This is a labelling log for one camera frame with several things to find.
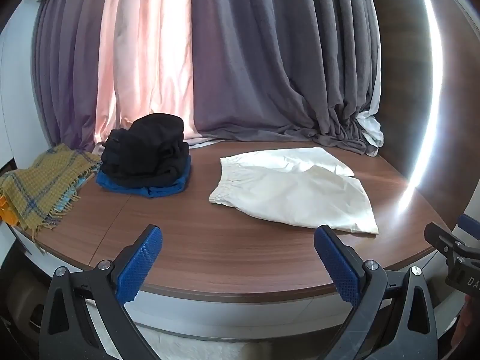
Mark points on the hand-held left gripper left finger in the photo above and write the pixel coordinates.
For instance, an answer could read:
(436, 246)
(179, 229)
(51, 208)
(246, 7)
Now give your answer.
(140, 262)

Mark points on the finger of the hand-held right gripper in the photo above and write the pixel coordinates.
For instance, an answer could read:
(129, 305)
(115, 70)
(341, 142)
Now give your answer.
(470, 227)
(444, 240)

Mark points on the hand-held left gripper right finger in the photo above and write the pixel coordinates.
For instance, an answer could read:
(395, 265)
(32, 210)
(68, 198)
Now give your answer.
(337, 266)

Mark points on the white pants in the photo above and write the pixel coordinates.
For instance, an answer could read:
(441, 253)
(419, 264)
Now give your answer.
(296, 191)

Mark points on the blue folded garment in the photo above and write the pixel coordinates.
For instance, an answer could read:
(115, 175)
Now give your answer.
(157, 189)

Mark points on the pile of black clothes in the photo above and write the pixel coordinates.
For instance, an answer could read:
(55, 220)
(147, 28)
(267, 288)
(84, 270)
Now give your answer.
(150, 150)

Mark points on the yellow plaid fringed scarf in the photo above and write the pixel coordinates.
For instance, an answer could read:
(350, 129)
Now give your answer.
(41, 183)

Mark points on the white sheer curtain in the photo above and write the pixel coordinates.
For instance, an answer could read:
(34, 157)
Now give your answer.
(371, 127)

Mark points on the orange object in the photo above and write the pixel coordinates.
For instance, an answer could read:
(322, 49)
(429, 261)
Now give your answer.
(6, 212)

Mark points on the grey curtain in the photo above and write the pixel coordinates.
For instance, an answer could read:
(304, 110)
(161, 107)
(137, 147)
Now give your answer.
(281, 56)
(67, 75)

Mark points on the pink curtain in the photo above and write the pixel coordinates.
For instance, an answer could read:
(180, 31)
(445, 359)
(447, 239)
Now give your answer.
(146, 60)

